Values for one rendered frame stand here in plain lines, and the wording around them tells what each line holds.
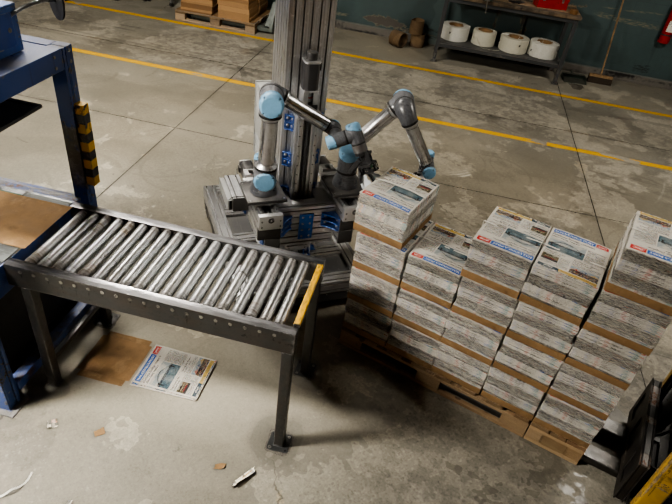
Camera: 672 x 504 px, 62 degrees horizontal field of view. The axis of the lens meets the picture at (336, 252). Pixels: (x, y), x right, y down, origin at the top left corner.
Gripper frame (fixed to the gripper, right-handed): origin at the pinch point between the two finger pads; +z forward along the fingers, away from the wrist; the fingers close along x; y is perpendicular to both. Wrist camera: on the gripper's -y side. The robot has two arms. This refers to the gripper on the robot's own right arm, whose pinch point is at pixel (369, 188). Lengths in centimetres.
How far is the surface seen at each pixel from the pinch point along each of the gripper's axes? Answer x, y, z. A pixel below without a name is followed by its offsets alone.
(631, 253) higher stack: -18, 123, 37
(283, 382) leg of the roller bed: -98, -10, 52
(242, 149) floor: 139, -216, -9
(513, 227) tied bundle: 4, 70, 32
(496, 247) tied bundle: -18, 68, 31
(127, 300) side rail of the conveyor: -121, -56, -6
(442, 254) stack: -7, 35, 38
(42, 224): -110, -113, -42
